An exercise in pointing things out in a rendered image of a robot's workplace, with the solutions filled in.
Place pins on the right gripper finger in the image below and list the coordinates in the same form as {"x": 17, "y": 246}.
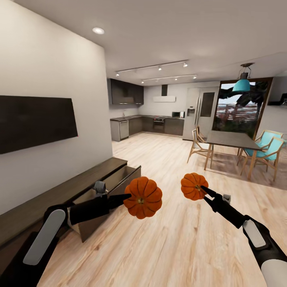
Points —
{"x": 210, "y": 192}
{"x": 209, "y": 201}

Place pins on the pumpkin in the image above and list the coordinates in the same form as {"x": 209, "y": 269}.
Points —
{"x": 146, "y": 197}
{"x": 191, "y": 186}

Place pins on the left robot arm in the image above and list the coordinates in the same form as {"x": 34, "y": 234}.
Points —
{"x": 28, "y": 265}

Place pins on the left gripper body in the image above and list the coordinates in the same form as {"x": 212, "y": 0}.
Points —
{"x": 96, "y": 207}

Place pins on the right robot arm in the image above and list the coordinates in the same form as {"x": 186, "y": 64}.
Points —
{"x": 270, "y": 257}

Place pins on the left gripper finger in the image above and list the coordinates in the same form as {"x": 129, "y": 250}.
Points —
{"x": 114, "y": 199}
{"x": 116, "y": 205}

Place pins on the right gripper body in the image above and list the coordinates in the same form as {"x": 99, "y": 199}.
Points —
{"x": 222, "y": 207}

